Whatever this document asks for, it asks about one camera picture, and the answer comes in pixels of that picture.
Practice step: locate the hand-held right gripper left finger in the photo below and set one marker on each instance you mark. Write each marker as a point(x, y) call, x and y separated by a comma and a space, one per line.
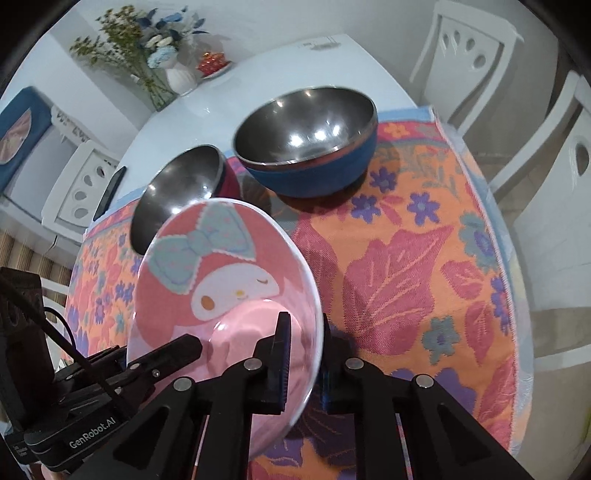
point(281, 364)

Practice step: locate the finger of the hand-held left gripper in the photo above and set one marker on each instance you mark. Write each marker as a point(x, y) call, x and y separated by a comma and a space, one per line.
point(115, 381)
point(175, 350)

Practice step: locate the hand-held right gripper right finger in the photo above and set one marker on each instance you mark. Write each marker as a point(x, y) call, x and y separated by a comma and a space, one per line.
point(328, 392)

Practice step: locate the pink cartoon bowl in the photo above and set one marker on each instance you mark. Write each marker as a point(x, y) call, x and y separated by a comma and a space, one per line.
point(221, 277)

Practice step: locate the red steel bowl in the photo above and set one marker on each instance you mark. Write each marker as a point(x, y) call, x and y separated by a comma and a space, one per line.
point(184, 180)

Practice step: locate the blue steel bowl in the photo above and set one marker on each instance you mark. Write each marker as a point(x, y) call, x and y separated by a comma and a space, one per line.
point(314, 175)

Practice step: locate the orange floral tablecloth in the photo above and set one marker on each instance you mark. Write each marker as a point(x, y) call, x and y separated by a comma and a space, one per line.
point(392, 277)

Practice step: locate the white refrigerator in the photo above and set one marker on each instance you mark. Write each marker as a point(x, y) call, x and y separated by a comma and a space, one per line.
point(27, 212)

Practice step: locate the black smartphone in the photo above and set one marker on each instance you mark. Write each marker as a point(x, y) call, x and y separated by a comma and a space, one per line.
point(111, 191)

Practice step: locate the blue refrigerator cover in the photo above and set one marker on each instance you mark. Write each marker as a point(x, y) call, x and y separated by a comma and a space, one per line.
point(21, 134)

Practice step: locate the white corner shelf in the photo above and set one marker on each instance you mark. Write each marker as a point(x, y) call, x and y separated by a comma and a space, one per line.
point(69, 122)

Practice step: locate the white ribbed vase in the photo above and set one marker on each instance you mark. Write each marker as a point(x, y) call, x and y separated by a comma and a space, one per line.
point(182, 78)

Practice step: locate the red lidded teacup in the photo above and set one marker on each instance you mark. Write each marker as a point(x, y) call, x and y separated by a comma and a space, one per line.
point(213, 64)

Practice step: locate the blue and white flowers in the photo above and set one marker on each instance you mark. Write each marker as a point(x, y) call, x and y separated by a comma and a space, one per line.
point(171, 37)

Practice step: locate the glass vase with greenery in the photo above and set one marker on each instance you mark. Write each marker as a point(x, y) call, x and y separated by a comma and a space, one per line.
point(115, 41)

